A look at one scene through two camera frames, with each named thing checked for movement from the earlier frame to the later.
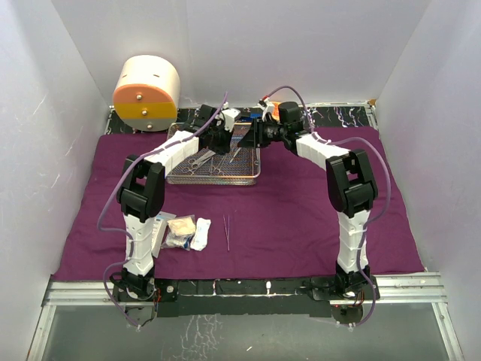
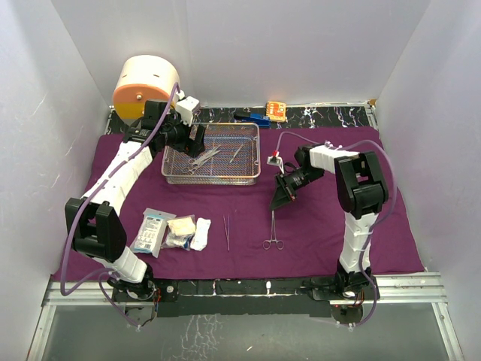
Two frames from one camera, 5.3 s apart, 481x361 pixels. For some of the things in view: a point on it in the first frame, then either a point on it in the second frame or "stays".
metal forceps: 219,165 → 279,244
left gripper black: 225,148 → 191,147
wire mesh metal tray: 240,166 stays
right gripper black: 255,136 → 282,194
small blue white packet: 179,241 stays
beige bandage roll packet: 183,226 stays
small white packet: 199,241 stays
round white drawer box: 146,95 stays
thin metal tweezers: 227,230 stays
